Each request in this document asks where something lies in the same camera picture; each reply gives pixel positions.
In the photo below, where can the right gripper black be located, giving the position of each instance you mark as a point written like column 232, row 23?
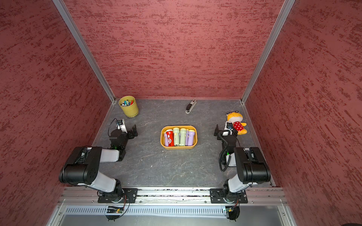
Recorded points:
column 218, row 132

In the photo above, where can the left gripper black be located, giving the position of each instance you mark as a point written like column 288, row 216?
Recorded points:
column 131, row 136

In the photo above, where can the purple flashlight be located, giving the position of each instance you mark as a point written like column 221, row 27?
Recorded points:
column 166, row 140
column 191, row 135
column 187, row 138

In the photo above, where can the green flashlight front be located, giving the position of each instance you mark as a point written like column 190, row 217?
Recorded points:
column 183, row 136

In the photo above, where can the green flashlight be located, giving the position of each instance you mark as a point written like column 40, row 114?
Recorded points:
column 176, row 136
column 183, row 136

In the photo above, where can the red white flashlight logo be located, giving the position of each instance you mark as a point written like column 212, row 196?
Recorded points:
column 170, row 137

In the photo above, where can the yellow plastic storage box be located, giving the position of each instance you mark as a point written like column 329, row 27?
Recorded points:
column 178, row 147

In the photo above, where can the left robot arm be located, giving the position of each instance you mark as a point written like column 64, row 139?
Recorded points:
column 82, row 168

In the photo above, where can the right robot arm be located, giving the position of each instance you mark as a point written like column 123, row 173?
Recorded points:
column 251, row 168

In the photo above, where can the yellow plush toy red dress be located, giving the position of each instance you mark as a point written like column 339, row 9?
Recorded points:
column 236, row 120

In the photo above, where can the yellow-green pen cup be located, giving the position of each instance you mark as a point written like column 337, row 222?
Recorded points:
column 129, row 106

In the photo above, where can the grey black stapler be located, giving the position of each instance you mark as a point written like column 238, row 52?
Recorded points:
column 190, row 106

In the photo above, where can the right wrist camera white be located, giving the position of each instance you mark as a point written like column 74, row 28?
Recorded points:
column 229, row 129

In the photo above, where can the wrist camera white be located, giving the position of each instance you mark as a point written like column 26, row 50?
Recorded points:
column 229, row 129
column 121, row 124

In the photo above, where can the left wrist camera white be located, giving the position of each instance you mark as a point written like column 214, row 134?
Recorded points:
column 121, row 124

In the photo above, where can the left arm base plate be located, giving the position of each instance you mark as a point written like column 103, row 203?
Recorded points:
column 126, row 195

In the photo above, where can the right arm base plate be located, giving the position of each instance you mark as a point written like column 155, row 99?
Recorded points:
column 218, row 195

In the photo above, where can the aluminium front rail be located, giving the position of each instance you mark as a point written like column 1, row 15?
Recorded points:
column 180, row 196

